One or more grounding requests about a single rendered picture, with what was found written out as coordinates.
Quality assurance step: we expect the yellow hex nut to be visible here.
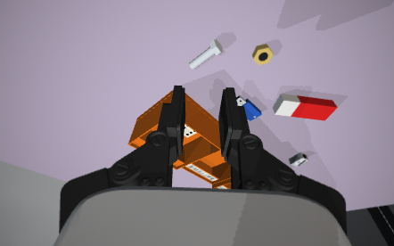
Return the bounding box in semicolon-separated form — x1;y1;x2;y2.
252;44;273;65

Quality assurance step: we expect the blue usb stick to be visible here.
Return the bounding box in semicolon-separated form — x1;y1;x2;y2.
236;95;262;121

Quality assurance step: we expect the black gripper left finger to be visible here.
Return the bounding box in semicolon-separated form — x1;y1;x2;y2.
59;86;185;233

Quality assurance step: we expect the grey hex-head bolt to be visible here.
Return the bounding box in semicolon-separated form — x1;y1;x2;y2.
189;39;223;70

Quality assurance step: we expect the red and white eraser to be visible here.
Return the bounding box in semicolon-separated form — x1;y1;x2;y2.
273;94;338;120

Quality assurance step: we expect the orange bin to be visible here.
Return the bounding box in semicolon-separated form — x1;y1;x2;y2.
128;89;231;189

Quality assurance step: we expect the white domino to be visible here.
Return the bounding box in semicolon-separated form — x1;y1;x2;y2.
184;124;197;138

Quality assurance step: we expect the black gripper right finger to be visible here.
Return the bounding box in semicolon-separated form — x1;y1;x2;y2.
218;87;347;236

